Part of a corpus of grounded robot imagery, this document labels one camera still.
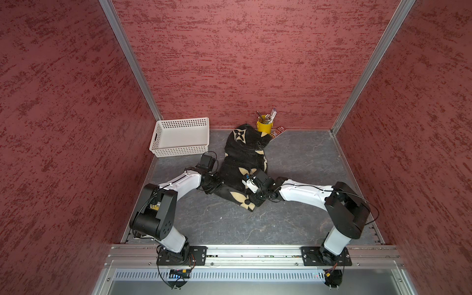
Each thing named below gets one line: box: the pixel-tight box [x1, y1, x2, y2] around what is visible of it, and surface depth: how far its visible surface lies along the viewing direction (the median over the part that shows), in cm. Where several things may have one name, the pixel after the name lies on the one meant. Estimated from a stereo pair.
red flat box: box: [269, 125, 286, 139], surface depth 120 cm
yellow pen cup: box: [256, 121, 274, 135], surface depth 116 cm
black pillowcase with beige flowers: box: [215, 122, 274, 213], surface depth 105 cm
